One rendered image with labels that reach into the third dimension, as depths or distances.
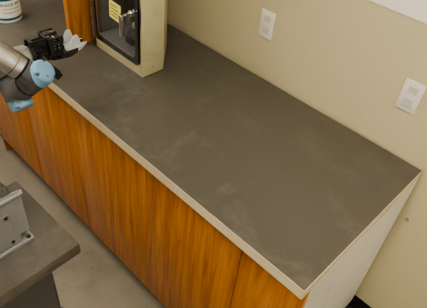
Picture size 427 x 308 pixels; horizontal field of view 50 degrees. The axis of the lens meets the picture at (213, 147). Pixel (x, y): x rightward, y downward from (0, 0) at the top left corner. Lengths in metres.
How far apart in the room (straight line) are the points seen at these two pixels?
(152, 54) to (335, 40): 0.71
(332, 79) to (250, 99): 0.32
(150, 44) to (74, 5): 0.39
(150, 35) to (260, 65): 0.49
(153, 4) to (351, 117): 0.86
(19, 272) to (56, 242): 0.12
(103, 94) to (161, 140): 0.34
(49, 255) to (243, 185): 0.60
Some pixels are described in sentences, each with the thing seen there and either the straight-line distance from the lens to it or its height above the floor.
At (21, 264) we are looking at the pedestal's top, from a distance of 1.31.
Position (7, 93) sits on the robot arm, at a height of 1.12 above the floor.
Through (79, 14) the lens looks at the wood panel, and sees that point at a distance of 2.09.
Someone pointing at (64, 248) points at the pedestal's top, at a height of 0.94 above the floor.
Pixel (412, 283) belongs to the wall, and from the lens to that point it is 2.13.
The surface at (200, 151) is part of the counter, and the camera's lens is 1.56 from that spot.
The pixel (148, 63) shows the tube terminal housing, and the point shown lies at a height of 0.99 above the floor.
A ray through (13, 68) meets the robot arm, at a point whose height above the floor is 1.24.
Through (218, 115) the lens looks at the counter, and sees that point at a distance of 1.73.
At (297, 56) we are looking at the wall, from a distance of 1.87.
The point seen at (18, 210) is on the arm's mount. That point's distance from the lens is 1.25.
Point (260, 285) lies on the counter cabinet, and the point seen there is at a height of 0.77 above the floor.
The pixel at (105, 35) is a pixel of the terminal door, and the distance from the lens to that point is 2.01.
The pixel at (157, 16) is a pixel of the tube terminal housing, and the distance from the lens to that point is 1.83.
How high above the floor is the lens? 1.98
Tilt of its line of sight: 41 degrees down
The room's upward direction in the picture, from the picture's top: 7 degrees clockwise
